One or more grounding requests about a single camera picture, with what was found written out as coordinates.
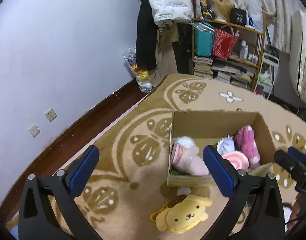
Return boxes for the pink swirl lollipop pillow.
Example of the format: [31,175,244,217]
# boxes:
[222,151,249,170]

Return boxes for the yellow dog plush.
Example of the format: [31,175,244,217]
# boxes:
[150,194,212,234]

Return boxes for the pink towel pack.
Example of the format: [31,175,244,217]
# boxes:
[170,143,210,177]

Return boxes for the pink plush toy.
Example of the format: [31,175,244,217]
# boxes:
[234,125,260,168]

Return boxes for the cardboard box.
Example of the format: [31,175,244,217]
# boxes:
[169,111,276,176]

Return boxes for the white purple plush toy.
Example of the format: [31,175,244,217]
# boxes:
[216,135,236,155]

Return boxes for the green tissue pack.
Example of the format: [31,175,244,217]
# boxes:
[170,167,188,176]

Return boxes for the white fluffy chick plush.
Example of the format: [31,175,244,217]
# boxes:
[172,137,198,155]

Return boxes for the beige patterned carpet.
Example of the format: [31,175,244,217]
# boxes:
[5,73,306,240]

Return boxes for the wooden shelf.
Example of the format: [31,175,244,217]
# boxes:
[193,11,267,92]

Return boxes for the white mattress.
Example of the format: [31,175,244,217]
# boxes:
[289,10,306,104]

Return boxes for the stack of books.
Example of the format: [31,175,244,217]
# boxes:
[193,56,214,78]

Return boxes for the red gift bag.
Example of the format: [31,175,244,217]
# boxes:
[212,25,241,60]

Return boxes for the black box with 40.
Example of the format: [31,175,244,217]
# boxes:
[230,8,247,26]

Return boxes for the teal bag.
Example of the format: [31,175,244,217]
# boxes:
[193,22,215,57]

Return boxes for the blonde wig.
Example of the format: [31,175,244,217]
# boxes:
[211,0,234,22]

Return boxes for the plastic bag with toys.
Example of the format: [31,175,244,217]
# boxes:
[123,47,153,93]

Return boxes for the black hanging coat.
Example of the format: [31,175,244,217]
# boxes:
[136,0,158,71]

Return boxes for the white puffer jacket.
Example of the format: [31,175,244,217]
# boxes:
[149,0,193,28]

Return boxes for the lower wall socket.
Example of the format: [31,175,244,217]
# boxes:
[28,124,40,138]

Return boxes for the wall socket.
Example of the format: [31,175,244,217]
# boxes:
[28,124,40,138]
[45,108,57,122]

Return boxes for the upper wall socket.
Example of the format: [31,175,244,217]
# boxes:
[45,108,57,122]

